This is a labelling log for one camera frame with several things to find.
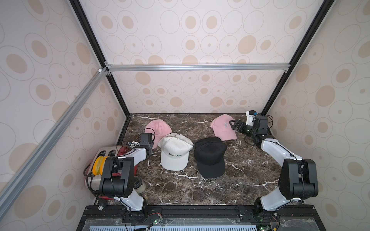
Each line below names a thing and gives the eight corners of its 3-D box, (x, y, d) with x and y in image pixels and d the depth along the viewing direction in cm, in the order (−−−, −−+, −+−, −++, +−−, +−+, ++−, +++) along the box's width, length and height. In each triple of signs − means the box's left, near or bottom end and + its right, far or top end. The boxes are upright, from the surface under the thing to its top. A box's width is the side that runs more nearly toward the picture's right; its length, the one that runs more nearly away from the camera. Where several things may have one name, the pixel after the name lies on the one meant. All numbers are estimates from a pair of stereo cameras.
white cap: (159, 170, 91) (155, 161, 82) (163, 142, 105) (160, 131, 95) (192, 170, 91) (193, 161, 82) (192, 142, 105) (192, 131, 95)
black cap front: (194, 178, 88) (195, 171, 80) (193, 143, 105) (194, 134, 96) (227, 178, 88) (231, 171, 80) (221, 143, 104) (223, 134, 96)
